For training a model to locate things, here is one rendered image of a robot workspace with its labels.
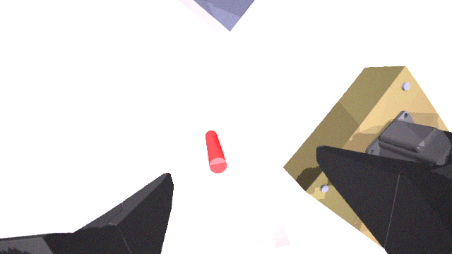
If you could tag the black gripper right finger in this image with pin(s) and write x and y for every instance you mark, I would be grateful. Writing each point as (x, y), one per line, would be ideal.
(407, 206)

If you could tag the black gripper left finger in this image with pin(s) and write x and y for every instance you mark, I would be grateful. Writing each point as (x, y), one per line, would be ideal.
(137, 225)

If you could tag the red peg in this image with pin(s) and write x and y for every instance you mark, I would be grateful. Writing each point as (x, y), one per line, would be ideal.
(216, 158)

